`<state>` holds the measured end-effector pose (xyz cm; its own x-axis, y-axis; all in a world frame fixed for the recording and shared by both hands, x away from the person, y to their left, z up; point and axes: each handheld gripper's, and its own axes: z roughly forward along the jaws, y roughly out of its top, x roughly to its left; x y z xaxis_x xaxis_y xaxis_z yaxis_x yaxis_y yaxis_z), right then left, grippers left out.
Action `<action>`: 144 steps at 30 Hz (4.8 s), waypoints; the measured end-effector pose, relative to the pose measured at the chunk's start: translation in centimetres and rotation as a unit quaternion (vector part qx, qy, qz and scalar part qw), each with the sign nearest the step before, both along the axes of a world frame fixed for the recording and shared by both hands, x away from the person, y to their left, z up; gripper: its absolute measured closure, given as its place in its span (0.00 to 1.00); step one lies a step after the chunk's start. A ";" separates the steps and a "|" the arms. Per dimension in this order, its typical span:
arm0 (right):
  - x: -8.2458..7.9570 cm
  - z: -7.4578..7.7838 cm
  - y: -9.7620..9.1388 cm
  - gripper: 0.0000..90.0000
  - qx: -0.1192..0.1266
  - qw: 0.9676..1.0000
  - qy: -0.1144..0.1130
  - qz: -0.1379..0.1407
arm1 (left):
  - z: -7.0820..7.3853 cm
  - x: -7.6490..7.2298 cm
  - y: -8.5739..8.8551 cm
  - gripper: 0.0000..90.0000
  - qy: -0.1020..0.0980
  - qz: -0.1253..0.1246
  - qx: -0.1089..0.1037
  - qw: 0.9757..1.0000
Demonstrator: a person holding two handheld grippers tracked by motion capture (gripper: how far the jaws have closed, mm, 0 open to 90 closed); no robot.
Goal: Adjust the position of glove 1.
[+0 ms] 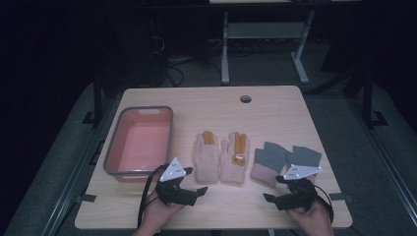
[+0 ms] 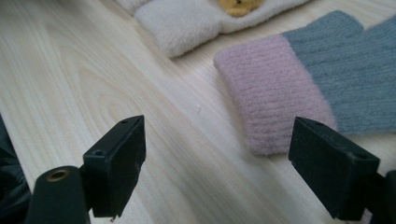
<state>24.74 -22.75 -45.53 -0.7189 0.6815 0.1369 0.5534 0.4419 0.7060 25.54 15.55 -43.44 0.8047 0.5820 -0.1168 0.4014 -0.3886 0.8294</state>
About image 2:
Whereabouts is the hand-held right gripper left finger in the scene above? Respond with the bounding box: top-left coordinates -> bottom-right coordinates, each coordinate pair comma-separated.
82,115 -> 147,219

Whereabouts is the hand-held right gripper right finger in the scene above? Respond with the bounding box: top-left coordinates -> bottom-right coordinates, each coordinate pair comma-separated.
288,116 -> 381,222

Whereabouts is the grey glove with pink cuff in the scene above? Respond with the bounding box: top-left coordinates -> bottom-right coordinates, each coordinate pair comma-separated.
213,9 -> 396,157

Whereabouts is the white fluffy glove with bear patch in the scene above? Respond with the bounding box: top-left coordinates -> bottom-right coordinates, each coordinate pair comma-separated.
114,0 -> 312,59

